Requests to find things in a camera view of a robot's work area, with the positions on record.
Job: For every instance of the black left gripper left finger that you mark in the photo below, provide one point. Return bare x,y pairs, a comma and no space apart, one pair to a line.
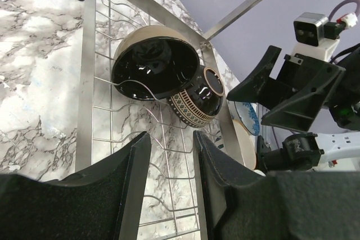
102,201

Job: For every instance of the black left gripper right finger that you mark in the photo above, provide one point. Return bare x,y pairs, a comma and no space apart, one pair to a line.
237,203

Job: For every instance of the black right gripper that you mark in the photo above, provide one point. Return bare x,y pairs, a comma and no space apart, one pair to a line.
318,84

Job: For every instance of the dark patterned cream-inside bowl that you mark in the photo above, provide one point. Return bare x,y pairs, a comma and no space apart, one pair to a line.
201,101

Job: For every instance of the black bowl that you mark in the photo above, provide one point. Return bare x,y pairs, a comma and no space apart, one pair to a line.
154,62

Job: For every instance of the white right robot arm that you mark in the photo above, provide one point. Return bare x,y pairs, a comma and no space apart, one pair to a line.
282,149

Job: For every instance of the blue and white bowl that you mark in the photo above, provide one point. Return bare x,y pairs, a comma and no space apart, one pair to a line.
248,117

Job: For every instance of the beige speckled bowl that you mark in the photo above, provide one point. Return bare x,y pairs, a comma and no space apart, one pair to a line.
246,145

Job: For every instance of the steel wire dish rack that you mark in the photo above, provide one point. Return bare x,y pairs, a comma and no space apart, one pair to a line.
112,113

